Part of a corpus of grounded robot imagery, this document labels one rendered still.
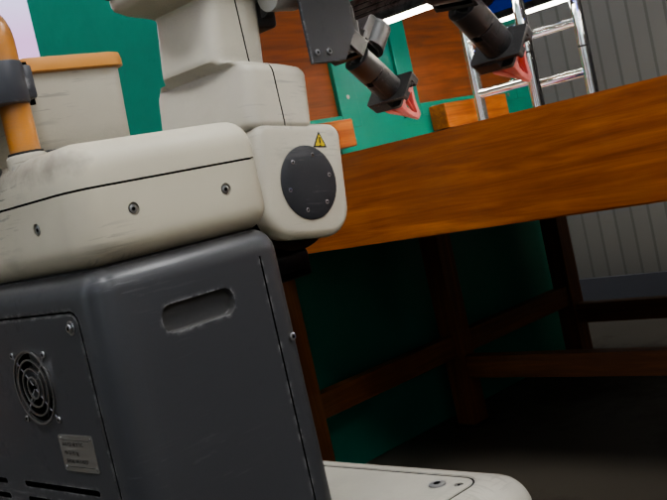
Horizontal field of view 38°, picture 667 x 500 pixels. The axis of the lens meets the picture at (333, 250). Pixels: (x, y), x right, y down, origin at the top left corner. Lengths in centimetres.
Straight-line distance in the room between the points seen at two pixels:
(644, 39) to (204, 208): 286
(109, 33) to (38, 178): 144
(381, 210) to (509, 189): 30
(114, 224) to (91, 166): 6
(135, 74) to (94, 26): 19
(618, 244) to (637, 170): 234
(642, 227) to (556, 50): 75
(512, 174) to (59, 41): 134
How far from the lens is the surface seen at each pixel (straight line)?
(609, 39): 382
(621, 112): 158
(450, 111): 278
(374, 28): 199
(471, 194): 175
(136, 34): 234
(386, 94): 199
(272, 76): 136
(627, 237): 388
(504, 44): 168
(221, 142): 108
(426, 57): 287
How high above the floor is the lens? 72
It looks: 4 degrees down
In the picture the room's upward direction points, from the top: 13 degrees counter-clockwise
